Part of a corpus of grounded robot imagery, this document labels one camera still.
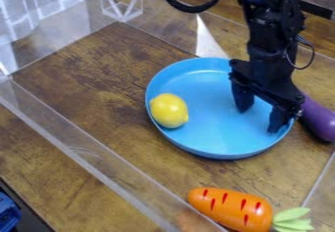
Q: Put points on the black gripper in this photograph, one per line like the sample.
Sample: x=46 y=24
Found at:
x=265 y=76

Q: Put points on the blue round tray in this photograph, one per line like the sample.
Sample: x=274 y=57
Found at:
x=218 y=133

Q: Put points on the yellow toy lemon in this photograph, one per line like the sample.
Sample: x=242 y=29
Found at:
x=169 y=110

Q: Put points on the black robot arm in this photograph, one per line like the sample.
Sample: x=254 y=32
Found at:
x=276 y=23

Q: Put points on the purple toy eggplant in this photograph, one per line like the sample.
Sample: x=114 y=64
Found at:
x=318 y=119

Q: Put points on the orange toy carrot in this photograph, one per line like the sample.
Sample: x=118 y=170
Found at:
x=245 y=212

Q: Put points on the blue object at corner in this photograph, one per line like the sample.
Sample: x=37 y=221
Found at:
x=10 y=213

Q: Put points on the clear acrylic enclosure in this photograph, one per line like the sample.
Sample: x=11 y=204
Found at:
x=120 y=123

